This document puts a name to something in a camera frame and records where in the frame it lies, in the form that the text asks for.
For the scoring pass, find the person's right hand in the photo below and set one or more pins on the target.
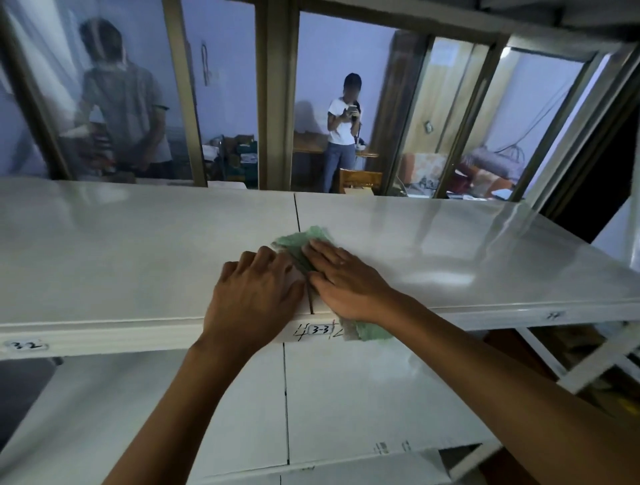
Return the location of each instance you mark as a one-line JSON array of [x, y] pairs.
[[352, 290]]

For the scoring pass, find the person's left hand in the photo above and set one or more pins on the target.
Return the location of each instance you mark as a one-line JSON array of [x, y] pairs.
[[250, 305]]

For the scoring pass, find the person's left little finger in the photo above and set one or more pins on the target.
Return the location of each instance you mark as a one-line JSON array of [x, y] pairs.
[[228, 272]]

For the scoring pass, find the person's left thumb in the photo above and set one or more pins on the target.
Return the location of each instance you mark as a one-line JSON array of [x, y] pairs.
[[299, 295]]

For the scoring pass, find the person's right thumb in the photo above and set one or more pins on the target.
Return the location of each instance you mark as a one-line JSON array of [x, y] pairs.
[[322, 292]]

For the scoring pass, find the person's left middle finger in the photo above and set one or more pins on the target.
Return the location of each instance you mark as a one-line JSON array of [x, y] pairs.
[[265, 257]]

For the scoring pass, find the person's right middle finger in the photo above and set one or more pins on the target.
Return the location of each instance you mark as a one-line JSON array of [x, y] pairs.
[[330, 251]]

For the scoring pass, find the green cleaning cloth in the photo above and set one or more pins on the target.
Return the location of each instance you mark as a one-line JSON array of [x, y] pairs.
[[295, 245]]

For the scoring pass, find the person's right forearm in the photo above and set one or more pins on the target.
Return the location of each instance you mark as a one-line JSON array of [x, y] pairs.
[[500, 394]]

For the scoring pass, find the person's left forearm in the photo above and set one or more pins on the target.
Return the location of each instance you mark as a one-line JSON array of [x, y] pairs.
[[170, 414]]

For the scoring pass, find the white handwritten label sticker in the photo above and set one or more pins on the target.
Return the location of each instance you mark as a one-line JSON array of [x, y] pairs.
[[320, 330]]

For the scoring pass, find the wooden chair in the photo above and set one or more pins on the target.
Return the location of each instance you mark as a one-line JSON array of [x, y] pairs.
[[360, 181]]

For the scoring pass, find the white metal shelving unit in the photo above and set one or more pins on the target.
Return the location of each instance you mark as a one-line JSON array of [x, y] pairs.
[[150, 260]]

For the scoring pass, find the beige window frame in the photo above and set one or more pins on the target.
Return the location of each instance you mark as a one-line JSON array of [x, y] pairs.
[[276, 100]]

